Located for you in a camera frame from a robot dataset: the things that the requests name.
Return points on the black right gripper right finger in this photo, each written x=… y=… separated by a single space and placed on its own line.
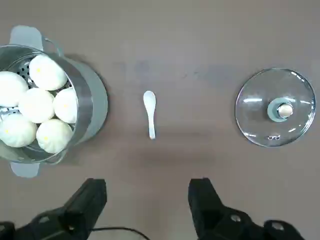
x=210 y=217

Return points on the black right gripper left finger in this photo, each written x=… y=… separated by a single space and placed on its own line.
x=75 y=215

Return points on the white ceramic soup spoon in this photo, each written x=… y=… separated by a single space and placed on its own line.
x=149 y=101

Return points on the stainless steel steamer pot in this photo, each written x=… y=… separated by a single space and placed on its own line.
x=92 y=100

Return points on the white steamed bun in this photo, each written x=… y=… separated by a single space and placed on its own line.
x=53 y=135
x=47 y=72
x=66 y=105
x=37 y=105
x=16 y=130
x=10 y=88

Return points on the glass pot lid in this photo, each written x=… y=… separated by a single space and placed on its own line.
x=257 y=112

